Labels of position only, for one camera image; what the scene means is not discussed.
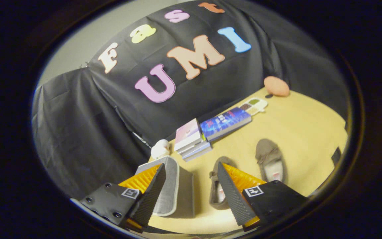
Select dark blue book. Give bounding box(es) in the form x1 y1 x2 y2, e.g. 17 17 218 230
199 107 252 142

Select brown slipper shoe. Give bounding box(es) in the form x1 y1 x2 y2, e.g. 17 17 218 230
255 139 288 185
209 157 238 210

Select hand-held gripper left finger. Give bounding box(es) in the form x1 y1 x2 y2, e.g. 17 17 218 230
80 163 166 232

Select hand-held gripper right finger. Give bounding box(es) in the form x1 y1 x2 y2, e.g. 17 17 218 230
217 162 308 232

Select pink book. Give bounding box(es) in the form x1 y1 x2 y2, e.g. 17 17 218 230
174 119 203 152

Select orange fuzzy ball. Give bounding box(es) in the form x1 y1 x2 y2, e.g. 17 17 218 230
264 76 290 97

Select pale blue book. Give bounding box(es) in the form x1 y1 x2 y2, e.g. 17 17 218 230
178 141 213 162

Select white compartment tray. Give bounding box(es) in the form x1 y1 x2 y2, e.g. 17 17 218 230
240 97 268 116

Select black backdrop cloth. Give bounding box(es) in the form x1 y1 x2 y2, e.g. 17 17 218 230
32 0 349 199

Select grey fabric storage box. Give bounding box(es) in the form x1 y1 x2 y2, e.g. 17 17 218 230
135 156 195 218

